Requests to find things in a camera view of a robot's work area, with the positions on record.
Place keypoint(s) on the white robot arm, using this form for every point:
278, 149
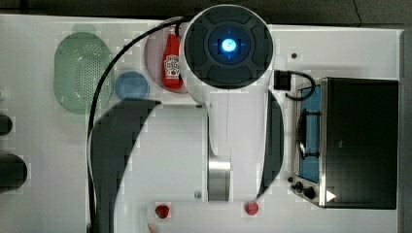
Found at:
227, 58

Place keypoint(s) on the black toaster oven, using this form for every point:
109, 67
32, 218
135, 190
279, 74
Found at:
346, 143

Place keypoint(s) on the red ketchup bottle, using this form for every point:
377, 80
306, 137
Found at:
170, 65

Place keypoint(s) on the blue bowl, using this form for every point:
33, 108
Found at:
132, 85

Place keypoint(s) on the grey round plate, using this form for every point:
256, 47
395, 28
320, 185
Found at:
154, 49

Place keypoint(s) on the red round fruit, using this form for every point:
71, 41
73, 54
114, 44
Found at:
251, 208

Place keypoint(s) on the dark red strawberry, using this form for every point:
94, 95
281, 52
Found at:
162, 211

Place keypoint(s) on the green perforated colander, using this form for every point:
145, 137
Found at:
80, 60

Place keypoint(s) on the black cylinder lower left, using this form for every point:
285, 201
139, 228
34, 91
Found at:
13, 172

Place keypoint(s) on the black cylinder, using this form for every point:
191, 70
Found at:
13, 172
6, 125

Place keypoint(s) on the black cylinder upper left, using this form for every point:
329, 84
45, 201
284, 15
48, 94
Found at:
6, 125

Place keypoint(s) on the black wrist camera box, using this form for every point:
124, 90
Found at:
282, 80

